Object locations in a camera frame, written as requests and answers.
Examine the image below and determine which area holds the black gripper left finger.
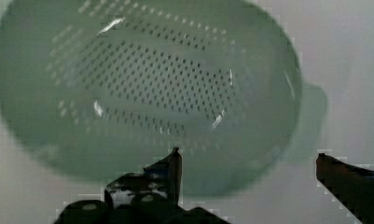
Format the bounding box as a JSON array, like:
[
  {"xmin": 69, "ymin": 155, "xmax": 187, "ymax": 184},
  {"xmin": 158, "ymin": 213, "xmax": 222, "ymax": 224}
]
[{"xmin": 53, "ymin": 147, "xmax": 230, "ymax": 224}]

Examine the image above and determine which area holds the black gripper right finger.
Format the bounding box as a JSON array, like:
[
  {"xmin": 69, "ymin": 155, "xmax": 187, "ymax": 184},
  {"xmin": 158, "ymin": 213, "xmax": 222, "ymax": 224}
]
[{"xmin": 316, "ymin": 153, "xmax": 374, "ymax": 224}]

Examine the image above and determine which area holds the green plastic strainer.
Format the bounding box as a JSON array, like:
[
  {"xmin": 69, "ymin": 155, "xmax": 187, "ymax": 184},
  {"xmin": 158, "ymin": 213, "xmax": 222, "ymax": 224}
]
[{"xmin": 0, "ymin": 0, "xmax": 328, "ymax": 196}]

